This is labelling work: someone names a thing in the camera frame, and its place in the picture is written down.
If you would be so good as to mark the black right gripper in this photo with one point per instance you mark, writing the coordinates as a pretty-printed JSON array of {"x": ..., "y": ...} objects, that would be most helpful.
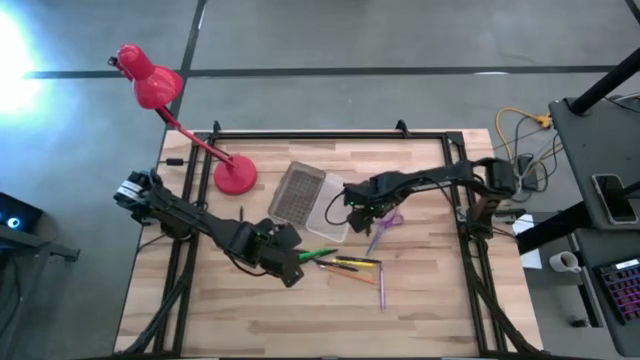
[{"x": 372, "y": 195}]

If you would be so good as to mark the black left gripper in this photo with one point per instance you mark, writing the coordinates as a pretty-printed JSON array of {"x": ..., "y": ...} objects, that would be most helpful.
[{"x": 280, "y": 250}]

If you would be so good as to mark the purple scissors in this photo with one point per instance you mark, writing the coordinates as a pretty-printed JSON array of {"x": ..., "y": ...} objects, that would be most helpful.
[{"x": 374, "y": 243}]

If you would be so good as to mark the yellow highlighter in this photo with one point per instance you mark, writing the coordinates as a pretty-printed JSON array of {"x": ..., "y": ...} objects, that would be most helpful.
[{"x": 356, "y": 263}]

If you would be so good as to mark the green marker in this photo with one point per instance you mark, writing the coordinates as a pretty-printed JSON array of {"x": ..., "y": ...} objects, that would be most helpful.
[{"x": 320, "y": 253}]

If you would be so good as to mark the orange pencil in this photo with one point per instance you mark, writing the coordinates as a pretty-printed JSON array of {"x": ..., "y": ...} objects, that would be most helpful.
[{"x": 350, "y": 275}]

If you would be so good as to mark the brown pen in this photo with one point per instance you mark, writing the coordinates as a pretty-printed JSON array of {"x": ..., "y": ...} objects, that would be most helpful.
[{"x": 241, "y": 214}]

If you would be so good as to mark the purple pen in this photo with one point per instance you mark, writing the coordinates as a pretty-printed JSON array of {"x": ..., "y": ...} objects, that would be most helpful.
[{"x": 382, "y": 290}]

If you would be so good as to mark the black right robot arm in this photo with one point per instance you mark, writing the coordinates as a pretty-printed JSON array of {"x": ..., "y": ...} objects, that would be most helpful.
[{"x": 435, "y": 177}]

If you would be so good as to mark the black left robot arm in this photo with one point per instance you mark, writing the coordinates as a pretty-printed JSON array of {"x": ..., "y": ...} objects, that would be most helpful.
[{"x": 190, "y": 217}]

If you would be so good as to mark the grey translucent box lid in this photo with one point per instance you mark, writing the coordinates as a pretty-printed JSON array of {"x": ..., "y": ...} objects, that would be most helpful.
[{"x": 297, "y": 195}]

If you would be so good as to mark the black box beside table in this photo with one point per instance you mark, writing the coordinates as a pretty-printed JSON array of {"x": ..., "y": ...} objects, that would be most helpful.
[{"x": 507, "y": 215}]

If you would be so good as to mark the small black plug on table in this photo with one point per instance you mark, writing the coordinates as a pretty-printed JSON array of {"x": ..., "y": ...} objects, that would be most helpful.
[{"x": 175, "y": 161}]

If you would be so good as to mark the white paper sheet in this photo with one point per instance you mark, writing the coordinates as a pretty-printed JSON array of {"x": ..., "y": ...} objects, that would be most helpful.
[{"x": 531, "y": 257}]

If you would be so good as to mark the black metal beam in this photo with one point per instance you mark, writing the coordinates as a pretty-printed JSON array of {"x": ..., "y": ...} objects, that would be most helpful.
[{"x": 555, "y": 230}]

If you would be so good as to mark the white mug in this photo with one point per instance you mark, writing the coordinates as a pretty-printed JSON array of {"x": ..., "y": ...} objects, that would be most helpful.
[{"x": 564, "y": 261}]

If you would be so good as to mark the red desk lamp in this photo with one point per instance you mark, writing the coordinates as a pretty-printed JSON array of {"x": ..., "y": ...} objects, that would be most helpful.
[{"x": 150, "y": 82}]

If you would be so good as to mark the grey side desk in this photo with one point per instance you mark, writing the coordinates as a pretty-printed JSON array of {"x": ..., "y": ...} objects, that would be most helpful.
[{"x": 590, "y": 145}]

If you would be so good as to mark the dark stand with bar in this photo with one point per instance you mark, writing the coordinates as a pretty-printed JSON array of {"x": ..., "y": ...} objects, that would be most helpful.
[{"x": 35, "y": 242}]

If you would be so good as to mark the black smartphone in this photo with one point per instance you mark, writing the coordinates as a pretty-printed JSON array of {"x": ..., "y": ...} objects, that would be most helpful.
[{"x": 615, "y": 197}]

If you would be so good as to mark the black device with blue light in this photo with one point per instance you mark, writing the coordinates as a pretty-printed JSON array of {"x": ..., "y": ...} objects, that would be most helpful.
[{"x": 17, "y": 212}]

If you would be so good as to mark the backlit keyboard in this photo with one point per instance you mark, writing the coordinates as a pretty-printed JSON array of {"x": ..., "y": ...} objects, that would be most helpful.
[{"x": 622, "y": 290}]

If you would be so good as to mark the black slanted pole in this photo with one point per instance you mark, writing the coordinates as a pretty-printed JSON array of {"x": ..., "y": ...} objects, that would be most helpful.
[{"x": 605, "y": 82}]

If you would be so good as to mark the black metal table frame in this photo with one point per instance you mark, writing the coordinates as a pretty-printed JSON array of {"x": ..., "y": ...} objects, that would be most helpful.
[{"x": 325, "y": 135}]

